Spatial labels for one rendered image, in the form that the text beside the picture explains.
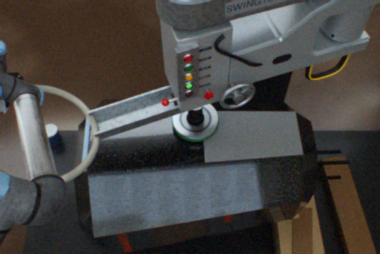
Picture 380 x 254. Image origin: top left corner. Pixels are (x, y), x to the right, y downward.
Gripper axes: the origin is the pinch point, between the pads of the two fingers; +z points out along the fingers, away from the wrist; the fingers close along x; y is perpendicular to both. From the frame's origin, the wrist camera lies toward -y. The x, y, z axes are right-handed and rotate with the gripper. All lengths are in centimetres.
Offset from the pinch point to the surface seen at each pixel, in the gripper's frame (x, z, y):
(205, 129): 66, -4, -60
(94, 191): 47, 25, -13
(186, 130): 60, -1, -54
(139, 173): 57, 13, -29
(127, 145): 44, 12, -35
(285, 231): 127, 47, -84
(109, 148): 38, 15, -29
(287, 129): 93, -11, -87
